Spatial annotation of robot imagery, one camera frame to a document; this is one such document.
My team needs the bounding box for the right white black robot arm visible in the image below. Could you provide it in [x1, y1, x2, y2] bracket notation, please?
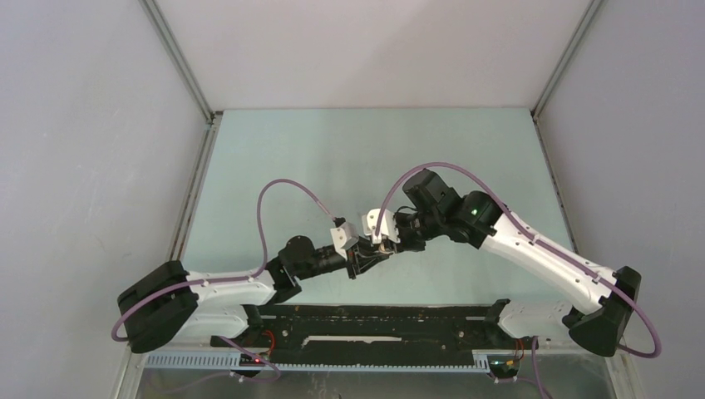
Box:
[362, 169, 642, 357]

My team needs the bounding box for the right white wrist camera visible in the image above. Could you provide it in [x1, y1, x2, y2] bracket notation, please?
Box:
[361, 209, 397, 244]

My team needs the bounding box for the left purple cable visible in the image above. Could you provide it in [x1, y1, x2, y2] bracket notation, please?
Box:
[111, 179, 343, 343]

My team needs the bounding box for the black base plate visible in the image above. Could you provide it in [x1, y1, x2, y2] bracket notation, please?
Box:
[231, 304, 511, 366]

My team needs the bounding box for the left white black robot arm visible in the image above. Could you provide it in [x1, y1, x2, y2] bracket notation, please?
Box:
[117, 235, 395, 353]

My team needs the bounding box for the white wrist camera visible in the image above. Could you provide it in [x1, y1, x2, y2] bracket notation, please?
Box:
[330, 217, 359, 260]
[361, 209, 397, 244]

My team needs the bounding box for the aluminium frame rail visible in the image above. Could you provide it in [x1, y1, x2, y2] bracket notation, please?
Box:
[473, 334, 592, 356]

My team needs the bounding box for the purple cable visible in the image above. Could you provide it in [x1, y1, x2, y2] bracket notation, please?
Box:
[111, 179, 343, 343]
[373, 162, 663, 360]

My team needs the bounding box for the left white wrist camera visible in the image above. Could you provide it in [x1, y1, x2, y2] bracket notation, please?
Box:
[330, 217, 359, 260]

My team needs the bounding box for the white slotted cable duct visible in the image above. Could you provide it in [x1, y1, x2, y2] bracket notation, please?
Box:
[144, 351, 490, 373]

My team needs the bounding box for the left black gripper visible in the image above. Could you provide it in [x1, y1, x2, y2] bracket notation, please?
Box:
[295, 234, 388, 280]

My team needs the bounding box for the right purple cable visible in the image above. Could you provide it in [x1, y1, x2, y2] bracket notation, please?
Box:
[373, 162, 663, 360]

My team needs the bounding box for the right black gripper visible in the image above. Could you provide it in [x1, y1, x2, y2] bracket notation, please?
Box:
[383, 209, 444, 254]

